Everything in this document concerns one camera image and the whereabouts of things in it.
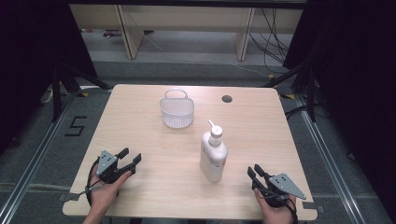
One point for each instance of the black curtain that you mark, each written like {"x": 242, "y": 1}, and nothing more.
{"x": 358, "y": 77}
{"x": 31, "y": 62}

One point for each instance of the black metal stand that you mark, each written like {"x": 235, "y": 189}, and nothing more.
{"x": 56, "y": 93}
{"x": 311, "y": 93}

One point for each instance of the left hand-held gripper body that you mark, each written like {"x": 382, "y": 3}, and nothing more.
{"x": 106, "y": 164}

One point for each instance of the yellow black floor tape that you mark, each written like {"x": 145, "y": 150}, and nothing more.
{"x": 82, "y": 94}
{"x": 288, "y": 96}

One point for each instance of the white plastic basket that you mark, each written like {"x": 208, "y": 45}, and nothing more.
{"x": 176, "y": 111}

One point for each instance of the dark round table grommet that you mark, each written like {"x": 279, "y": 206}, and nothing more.
{"x": 227, "y": 99}

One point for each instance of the person's left hand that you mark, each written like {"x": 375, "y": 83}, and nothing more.
{"x": 104, "y": 193}

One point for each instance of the grey tape strip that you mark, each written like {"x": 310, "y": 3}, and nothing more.
{"x": 313, "y": 206}
{"x": 69, "y": 196}

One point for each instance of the white pump bottle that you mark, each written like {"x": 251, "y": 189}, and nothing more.
{"x": 213, "y": 158}

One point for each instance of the beige wooden desk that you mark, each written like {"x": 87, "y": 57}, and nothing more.
{"x": 186, "y": 18}

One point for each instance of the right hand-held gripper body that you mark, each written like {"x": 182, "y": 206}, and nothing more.
{"x": 281, "y": 186}

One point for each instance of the aluminium floor rail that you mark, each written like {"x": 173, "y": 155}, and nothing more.
{"x": 333, "y": 168}
{"x": 28, "y": 174}

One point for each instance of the person's right hand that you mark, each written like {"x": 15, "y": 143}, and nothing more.
{"x": 277, "y": 214}

